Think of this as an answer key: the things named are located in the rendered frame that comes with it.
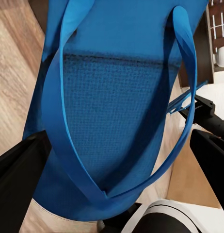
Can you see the sliding door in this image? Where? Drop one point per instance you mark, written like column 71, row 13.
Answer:
column 188, row 182

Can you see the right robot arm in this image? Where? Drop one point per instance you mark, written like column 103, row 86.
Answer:
column 205, row 117

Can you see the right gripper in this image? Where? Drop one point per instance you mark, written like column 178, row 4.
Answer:
column 204, row 116

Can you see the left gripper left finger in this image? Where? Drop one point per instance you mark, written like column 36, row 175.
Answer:
column 20, row 170

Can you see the nightstand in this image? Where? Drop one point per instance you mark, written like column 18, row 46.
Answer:
column 204, row 53

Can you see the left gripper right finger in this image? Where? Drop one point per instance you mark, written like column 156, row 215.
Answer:
column 209, row 152

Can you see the sandal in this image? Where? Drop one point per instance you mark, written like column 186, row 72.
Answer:
column 102, row 92
column 176, row 104

